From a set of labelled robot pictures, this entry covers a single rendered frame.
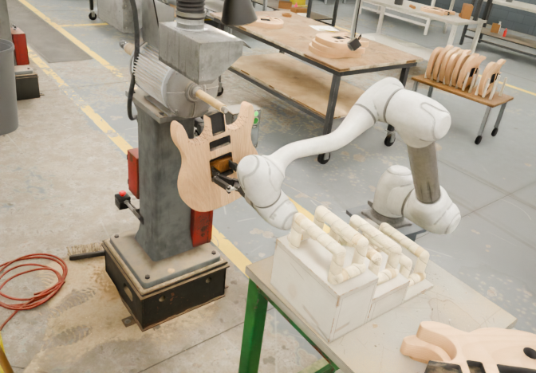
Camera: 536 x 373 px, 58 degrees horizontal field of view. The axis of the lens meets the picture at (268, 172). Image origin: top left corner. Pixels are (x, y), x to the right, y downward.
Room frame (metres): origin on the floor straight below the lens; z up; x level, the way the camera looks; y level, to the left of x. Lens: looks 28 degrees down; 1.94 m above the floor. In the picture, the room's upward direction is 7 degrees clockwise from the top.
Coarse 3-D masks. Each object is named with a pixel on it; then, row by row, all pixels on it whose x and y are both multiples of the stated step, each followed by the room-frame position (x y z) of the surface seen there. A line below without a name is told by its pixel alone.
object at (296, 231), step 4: (292, 224) 1.12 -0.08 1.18; (296, 224) 1.11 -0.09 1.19; (292, 228) 1.11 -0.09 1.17; (296, 228) 1.11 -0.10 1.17; (300, 228) 1.11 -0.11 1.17; (292, 232) 1.11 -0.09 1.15; (296, 232) 1.11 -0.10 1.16; (300, 232) 1.11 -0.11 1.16; (292, 236) 1.11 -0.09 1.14; (296, 236) 1.11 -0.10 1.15; (300, 236) 1.11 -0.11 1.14; (292, 240) 1.11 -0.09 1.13; (296, 240) 1.11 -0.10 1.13; (300, 240) 1.12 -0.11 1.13; (292, 244) 1.11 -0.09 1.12; (296, 244) 1.11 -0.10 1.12; (292, 248) 1.11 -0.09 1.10; (296, 248) 1.11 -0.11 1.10
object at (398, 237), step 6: (384, 222) 1.38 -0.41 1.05; (384, 228) 1.36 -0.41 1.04; (390, 228) 1.35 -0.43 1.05; (390, 234) 1.33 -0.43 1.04; (396, 234) 1.32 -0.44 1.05; (402, 234) 1.32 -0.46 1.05; (396, 240) 1.31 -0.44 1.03; (402, 240) 1.30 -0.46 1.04; (408, 240) 1.29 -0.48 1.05; (408, 246) 1.27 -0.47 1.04; (414, 246) 1.27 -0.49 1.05; (420, 246) 1.27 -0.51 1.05; (414, 252) 1.25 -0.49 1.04; (420, 252) 1.24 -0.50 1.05; (426, 252) 1.24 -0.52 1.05
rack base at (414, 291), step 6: (378, 252) 1.36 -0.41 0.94; (384, 258) 1.33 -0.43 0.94; (420, 282) 1.23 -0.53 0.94; (426, 282) 1.23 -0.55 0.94; (408, 288) 1.19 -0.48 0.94; (414, 288) 1.19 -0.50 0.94; (420, 288) 1.20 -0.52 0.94; (426, 288) 1.20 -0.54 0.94; (408, 294) 1.16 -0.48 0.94; (414, 294) 1.16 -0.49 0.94
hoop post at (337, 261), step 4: (336, 256) 0.98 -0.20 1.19; (340, 256) 0.98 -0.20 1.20; (344, 256) 0.98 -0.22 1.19; (332, 260) 0.99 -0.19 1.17; (336, 260) 0.98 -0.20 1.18; (340, 260) 0.98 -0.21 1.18; (344, 260) 0.98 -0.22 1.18; (332, 264) 0.98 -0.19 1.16; (336, 264) 0.98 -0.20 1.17; (340, 264) 0.98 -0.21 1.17; (332, 268) 0.98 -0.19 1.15; (336, 268) 0.98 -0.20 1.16; (340, 268) 0.98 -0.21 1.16; (332, 272) 0.98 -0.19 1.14; (336, 272) 0.98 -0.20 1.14; (340, 272) 0.98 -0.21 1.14; (328, 276) 0.99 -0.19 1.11; (332, 276) 0.98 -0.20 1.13; (328, 280) 0.99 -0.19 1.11; (332, 280) 0.98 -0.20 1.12; (332, 284) 0.98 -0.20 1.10; (336, 284) 0.98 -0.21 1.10
